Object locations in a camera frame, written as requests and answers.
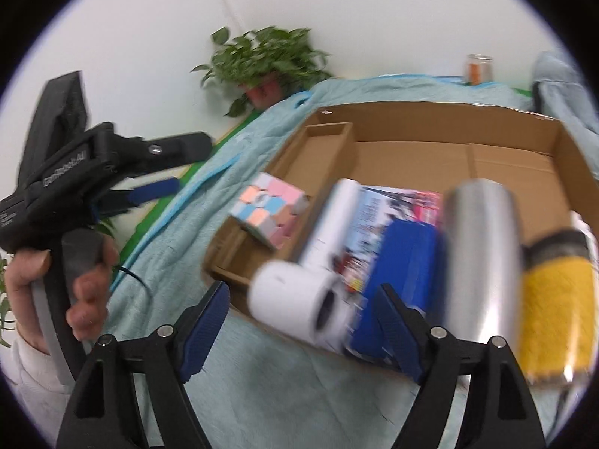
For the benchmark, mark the potted green plant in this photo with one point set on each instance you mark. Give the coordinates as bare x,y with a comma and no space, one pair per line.
262,56

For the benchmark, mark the person's left forearm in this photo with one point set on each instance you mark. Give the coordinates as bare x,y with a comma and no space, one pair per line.
28,374

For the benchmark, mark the large leafy green plant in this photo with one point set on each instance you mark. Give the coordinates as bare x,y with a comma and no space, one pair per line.
4,313

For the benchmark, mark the blue stapler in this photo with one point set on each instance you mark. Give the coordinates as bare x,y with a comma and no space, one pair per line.
412,262

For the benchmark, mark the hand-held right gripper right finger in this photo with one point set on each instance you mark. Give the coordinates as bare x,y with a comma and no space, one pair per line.
397,332

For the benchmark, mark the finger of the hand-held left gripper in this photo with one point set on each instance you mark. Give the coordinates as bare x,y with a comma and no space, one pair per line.
149,191
164,149

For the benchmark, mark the silver metal can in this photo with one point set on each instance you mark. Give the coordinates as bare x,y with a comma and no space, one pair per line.
482,252

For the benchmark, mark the pastel puzzle cube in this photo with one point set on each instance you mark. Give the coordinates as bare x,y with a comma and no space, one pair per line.
266,210

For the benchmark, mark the light blue quilted blanket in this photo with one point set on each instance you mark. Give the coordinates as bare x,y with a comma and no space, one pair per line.
262,393

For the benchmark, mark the colourful picture book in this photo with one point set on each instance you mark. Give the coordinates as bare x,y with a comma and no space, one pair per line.
397,206

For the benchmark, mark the white handheld fan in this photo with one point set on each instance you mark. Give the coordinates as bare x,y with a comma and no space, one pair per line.
290,294

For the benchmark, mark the green mat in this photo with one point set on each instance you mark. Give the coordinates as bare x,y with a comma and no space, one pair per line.
159,210

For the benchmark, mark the light blue puffer jacket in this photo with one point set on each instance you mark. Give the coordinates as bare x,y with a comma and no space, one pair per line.
561,89

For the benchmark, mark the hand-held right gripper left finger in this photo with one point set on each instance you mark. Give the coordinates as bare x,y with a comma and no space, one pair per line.
203,332

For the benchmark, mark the orange glass candle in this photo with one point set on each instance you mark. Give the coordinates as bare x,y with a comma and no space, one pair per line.
477,70

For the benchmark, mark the large cardboard box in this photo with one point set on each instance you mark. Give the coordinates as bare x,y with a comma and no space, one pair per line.
412,159

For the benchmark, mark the yellow label glass jar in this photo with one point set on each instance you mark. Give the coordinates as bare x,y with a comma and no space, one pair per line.
552,308

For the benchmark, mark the narrow cardboard insert tray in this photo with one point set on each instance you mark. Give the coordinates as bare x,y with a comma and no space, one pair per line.
327,149

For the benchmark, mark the person's left hand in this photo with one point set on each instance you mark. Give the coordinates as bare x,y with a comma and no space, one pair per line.
91,299

